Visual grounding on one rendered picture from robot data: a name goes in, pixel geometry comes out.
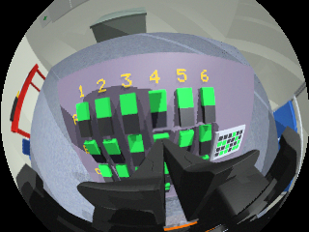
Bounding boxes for pale lilac switch panel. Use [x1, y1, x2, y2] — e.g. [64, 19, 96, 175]
[57, 51, 255, 183]

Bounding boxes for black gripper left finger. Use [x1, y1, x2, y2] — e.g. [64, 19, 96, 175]
[77, 139, 166, 227]

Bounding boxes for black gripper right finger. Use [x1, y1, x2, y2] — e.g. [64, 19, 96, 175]
[161, 138, 260, 221]

